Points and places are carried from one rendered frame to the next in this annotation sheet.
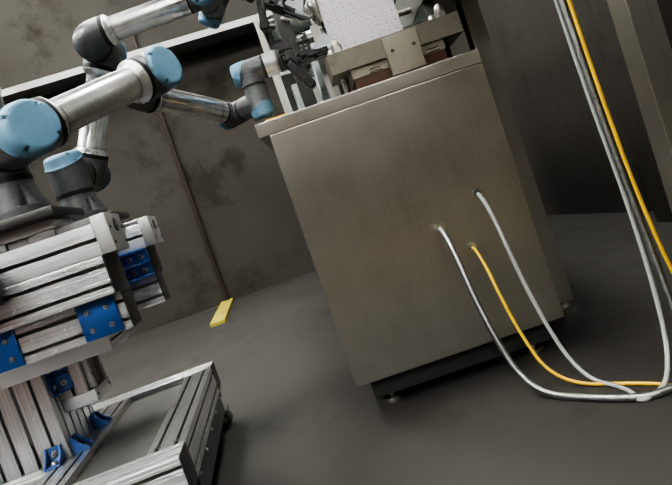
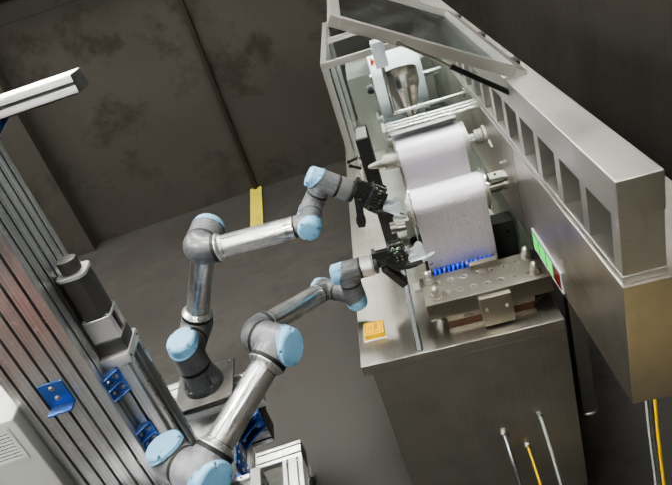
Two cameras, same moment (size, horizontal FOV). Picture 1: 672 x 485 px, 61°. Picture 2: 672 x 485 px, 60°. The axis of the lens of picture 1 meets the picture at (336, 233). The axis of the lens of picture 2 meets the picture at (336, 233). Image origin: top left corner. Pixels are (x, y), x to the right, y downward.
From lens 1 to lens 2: 1.55 m
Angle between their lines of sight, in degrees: 25
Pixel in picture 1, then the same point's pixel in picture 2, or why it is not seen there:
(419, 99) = (505, 353)
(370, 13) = (466, 227)
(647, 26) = not seen: outside the picture
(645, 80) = not seen: outside the picture
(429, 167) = (504, 397)
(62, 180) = (187, 367)
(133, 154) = (151, 39)
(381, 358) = not seen: outside the picture
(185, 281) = (214, 170)
